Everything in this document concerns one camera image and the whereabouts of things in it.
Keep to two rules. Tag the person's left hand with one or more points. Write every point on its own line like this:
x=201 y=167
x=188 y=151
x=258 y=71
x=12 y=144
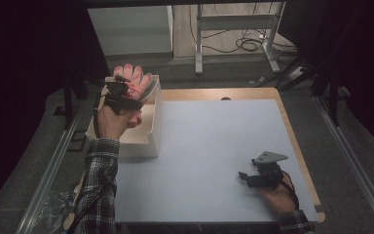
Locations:
x=110 y=125

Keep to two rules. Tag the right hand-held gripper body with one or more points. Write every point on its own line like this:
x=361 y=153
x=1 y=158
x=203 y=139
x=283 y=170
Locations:
x=268 y=174

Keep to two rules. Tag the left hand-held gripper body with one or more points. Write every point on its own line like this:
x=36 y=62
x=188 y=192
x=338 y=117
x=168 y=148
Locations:
x=121 y=97

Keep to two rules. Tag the person's right hand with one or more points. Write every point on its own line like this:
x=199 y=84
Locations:
x=279 y=198

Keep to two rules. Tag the aluminium rail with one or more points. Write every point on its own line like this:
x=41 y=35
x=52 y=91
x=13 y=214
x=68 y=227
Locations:
x=354 y=165
x=50 y=172

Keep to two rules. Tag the clear plastic bag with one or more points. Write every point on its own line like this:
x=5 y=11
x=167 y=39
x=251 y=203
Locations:
x=56 y=211

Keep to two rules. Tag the white cabinet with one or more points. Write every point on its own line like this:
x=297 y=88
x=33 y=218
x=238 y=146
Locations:
x=130 y=29

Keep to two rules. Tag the white box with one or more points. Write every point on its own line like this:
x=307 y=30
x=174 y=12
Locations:
x=142 y=144

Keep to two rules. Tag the dark curtain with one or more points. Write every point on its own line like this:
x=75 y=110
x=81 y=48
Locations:
x=22 y=65
x=363 y=48

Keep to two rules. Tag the white table mat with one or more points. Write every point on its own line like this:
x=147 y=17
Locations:
x=207 y=156

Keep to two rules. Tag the black metal stand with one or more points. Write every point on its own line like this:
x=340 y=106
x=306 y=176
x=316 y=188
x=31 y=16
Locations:
x=68 y=97
x=332 y=94

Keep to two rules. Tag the white metal desk frame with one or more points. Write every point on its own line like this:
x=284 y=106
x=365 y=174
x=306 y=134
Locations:
x=237 y=22

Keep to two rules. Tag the grey tape piece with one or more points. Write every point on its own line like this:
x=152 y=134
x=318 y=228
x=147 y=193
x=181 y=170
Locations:
x=319 y=208

